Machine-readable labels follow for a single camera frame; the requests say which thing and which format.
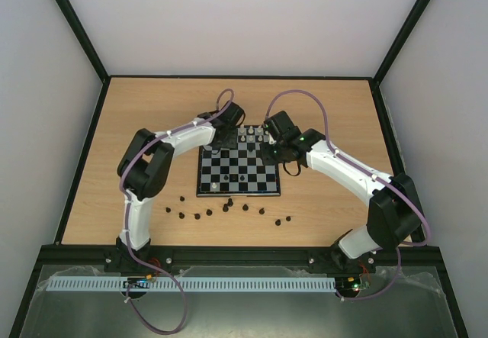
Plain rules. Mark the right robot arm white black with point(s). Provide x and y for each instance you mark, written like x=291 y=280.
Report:
x=393 y=205

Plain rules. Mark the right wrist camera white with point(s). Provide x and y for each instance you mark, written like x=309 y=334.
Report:
x=271 y=140

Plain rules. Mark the black aluminium rail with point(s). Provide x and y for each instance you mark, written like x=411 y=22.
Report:
x=173 y=259

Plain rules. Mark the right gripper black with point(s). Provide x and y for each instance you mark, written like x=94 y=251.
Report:
x=272 y=152

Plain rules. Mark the light blue cable duct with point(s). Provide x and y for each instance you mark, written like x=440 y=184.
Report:
x=192 y=284

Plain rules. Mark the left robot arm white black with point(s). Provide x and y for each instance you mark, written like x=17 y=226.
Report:
x=145 y=166

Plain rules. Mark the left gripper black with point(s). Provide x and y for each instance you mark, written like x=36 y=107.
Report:
x=232 y=143

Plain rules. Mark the black and white chessboard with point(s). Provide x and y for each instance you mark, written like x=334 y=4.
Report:
x=260 y=179

